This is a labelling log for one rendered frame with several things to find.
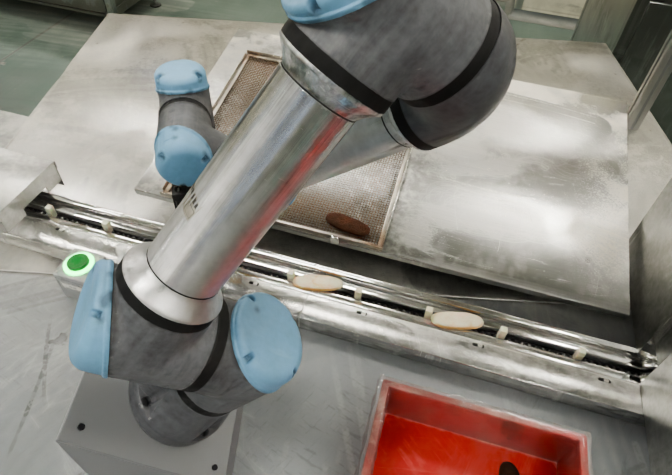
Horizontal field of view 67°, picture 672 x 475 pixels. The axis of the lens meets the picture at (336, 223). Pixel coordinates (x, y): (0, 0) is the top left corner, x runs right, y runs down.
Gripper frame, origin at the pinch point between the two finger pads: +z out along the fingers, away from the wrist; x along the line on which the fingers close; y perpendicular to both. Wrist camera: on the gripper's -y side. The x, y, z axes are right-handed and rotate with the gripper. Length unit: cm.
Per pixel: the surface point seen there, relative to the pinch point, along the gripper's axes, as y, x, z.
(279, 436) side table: -6.8, 37.2, 11.2
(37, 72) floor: 115, -228, 94
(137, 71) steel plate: 26, -81, 11
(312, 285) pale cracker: -16.1, 10.3, 7.5
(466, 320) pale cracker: -43.8, 22.6, 7.4
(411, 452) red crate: -28, 43, 11
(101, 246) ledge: 25.5, -5.3, 7.0
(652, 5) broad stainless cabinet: -164, -102, 8
